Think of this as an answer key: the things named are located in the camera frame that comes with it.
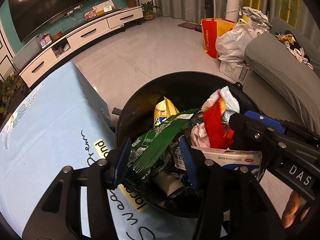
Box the leafy plant near door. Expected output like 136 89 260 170
1 74 23 115

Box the white tv cabinet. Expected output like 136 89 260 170
20 7 143 87

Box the right hand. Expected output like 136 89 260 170
281 191 310 228

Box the white striped paper cup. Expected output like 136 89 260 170
155 171 183 198

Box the blue floral tablecloth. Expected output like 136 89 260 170
1 62 196 239

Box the white medicine box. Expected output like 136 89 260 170
174 146 263 184

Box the pink snack wrapper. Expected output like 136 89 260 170
190 122 210 148

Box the upright vacuum cleaner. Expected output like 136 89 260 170
204 0 216 18

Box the potted plant by curtain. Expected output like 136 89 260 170
141 1 159 21

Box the green foil snack bag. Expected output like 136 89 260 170
127 109 197 179

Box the grey sofa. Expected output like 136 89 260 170
244 17 319 133

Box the white plastic sack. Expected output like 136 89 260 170
215 23 258 63

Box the red snack wrapper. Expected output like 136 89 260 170
203 97 234 150

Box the white plastic bag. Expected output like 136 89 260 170
201 86 240 115

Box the black trash bin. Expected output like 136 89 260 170
116 72 260 218

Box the yellow chip bag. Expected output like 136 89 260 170
153 97 179 127

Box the red yellow shopping bag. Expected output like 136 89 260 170
201 18 235 59

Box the white paper roll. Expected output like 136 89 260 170
225 0 240 22

